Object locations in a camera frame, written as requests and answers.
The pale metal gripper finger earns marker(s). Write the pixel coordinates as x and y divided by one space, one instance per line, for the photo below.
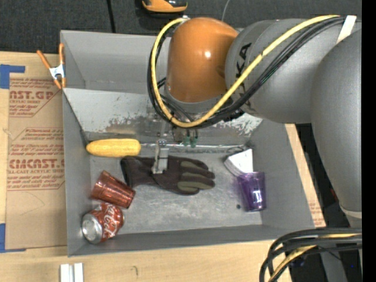
156 160
164 160

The dark brown glove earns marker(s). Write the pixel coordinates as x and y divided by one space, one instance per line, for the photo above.
173 181

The yellow corn cob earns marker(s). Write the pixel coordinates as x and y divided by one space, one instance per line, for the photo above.
113 148

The red plastic cup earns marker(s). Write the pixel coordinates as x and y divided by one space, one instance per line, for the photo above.
111 190

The grey metal bin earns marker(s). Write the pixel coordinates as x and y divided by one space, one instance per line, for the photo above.
194 210

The white paper stack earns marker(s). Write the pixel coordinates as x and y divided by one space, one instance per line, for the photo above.
242 161

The red soda can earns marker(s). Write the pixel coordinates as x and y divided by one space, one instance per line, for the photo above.
104 223

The purple clear plastic cup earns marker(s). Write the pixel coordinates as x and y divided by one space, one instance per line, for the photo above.
252 191

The brown cardboard board red print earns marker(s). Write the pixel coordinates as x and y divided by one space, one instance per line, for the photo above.
35 187

